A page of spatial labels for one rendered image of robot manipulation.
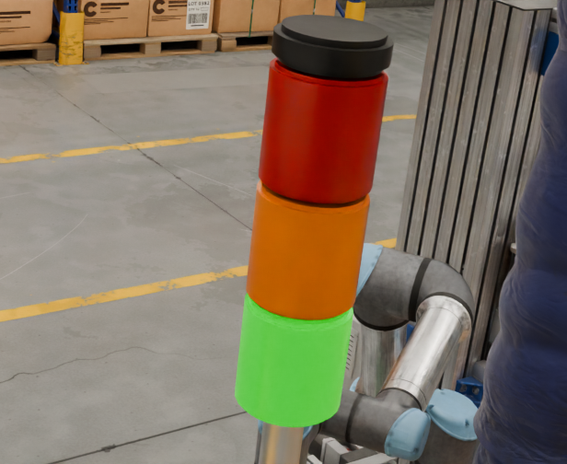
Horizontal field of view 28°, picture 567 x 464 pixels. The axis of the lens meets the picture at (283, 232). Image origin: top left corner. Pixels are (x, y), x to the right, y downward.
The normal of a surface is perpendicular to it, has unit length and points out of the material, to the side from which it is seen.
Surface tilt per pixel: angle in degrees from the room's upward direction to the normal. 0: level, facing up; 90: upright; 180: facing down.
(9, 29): 91
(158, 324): 0
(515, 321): 108
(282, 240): 90
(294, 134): 90
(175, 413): 0
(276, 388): 90
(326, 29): 0
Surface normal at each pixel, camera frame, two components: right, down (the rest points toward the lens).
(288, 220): -0.48, 0.29
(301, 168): -0.24, 0.36
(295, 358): 0.02, 0.39
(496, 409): -0.90, 0.26
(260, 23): 0.58, 0.40
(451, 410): 0.23, -0.87
